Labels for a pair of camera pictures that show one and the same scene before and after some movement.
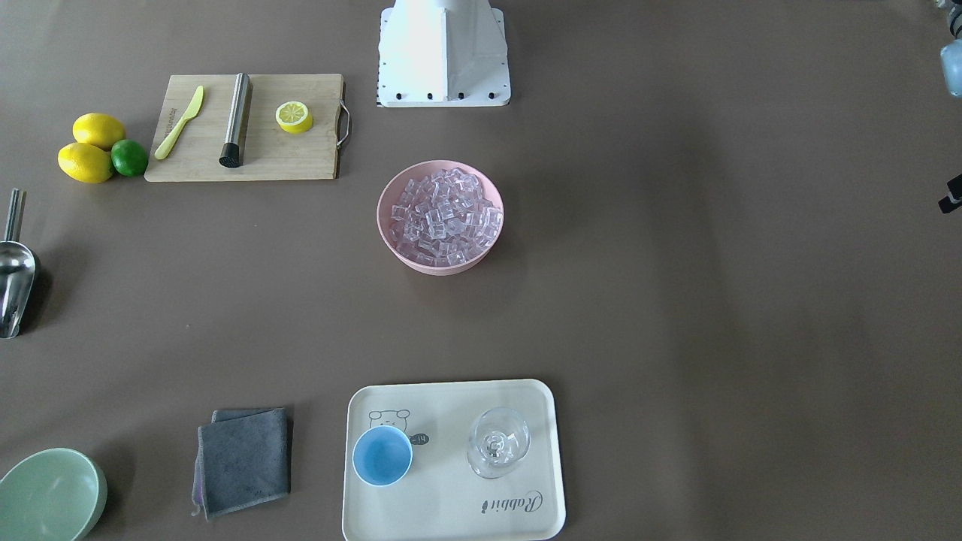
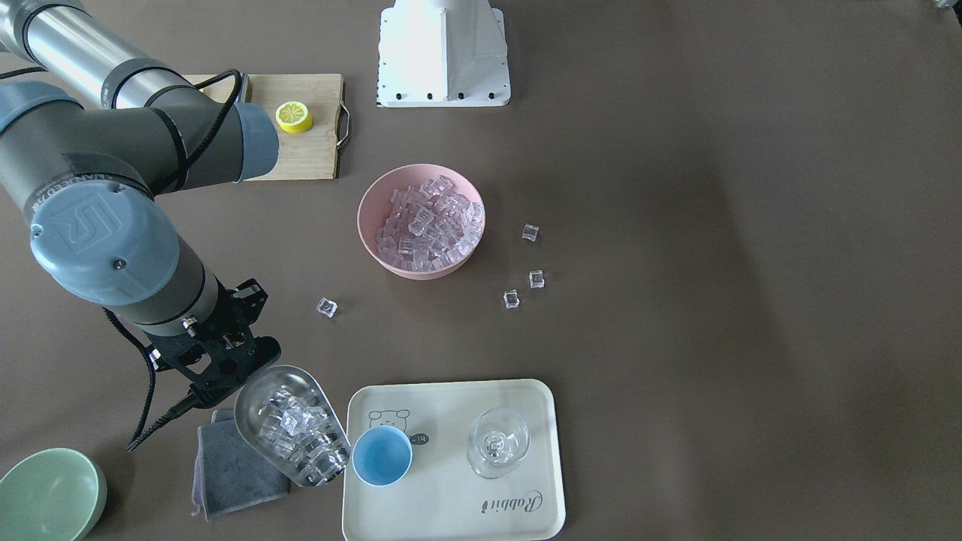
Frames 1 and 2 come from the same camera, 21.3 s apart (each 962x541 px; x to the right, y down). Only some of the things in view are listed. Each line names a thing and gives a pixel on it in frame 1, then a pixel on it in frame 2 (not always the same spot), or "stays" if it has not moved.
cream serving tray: x=441 y=498 stays
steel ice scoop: x=17 y=272 → x=284 y=413
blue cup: x=382 y=454 stays
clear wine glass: x=498 y=437 stays
